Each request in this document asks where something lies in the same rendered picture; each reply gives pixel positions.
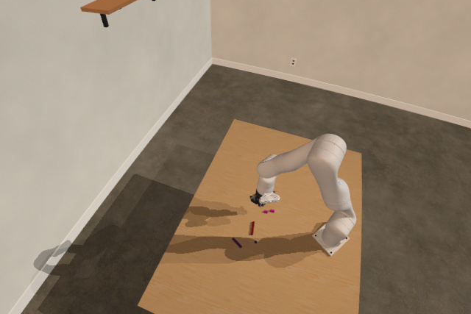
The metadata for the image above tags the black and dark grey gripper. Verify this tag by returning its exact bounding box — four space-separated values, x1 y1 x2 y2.
250 188 264 207

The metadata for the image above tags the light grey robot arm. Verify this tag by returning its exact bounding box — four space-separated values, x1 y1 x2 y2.
257 134 356 246

